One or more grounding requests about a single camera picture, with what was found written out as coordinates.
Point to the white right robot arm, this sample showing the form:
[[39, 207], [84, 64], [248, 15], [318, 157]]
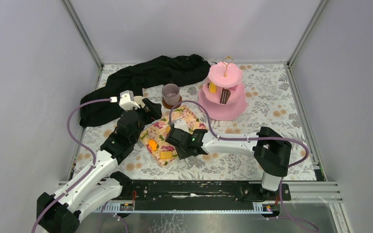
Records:
[[271, 151]]

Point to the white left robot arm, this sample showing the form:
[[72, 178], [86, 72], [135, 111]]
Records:
[[63, 211]]

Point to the black cloth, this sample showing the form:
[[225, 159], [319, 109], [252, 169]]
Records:
[[181, 71]]

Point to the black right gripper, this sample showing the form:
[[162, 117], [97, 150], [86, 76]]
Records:
[[181, 155]]

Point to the yellow wafer biscuit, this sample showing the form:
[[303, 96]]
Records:
[[212, 88]]

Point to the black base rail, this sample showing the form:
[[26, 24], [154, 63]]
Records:
[[196, 196]]

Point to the pink three-tier cake stand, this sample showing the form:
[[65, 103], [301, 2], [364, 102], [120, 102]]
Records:
[[224, 74]]

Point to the orange square cracker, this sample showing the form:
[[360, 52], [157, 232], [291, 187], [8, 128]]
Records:
[[164, 155]]

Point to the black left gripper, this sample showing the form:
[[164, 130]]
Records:
[[146, 111]]

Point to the orange fish-shaped cookie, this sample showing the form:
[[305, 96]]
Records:
[[153, 145]]

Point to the chocolate wafer biscuit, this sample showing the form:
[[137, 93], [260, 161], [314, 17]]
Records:
[[224, 96]]

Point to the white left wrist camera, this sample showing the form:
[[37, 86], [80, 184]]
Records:
[[125, 101]]

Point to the purple mug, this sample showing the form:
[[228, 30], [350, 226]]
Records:
[[171, 94]]

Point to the white paper cup black base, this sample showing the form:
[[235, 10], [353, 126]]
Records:
[[139, 101]]

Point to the floral tablecloth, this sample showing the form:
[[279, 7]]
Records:
[[270, 103]]

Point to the floral serving tray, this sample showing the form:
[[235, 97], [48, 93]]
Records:
[[157, 132]]

